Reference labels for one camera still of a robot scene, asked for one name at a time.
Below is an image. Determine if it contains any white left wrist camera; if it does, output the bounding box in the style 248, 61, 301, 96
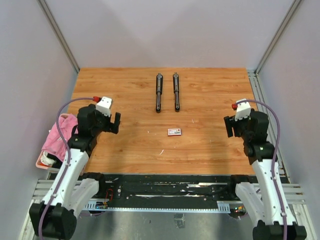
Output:
95, 96, 113, 117

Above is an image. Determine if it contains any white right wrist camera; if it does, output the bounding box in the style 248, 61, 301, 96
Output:
234, 98, 251, 122

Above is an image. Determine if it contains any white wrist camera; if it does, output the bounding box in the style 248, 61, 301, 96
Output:
95, 96, 113, 117
234, 98, 251, 122

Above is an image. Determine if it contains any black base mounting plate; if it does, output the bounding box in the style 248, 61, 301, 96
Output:
93, 174, 239, 210

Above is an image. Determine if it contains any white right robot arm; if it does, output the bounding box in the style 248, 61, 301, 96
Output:
223, 108, 307, 240

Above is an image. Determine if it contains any red white staple box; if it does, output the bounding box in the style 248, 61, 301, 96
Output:
167, 128, 182, 137

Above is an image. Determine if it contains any pink cloth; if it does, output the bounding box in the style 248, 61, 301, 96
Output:
41, 114, 78, 162

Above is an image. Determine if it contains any pink plastic basket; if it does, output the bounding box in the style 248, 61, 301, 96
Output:
36, 113, 67, 169

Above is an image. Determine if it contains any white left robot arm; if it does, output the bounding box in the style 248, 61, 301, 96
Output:
29, 97, 121, 240

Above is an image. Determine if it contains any black stapler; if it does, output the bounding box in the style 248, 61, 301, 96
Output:
172, 72, 180, 112
155, 73, 163, 113

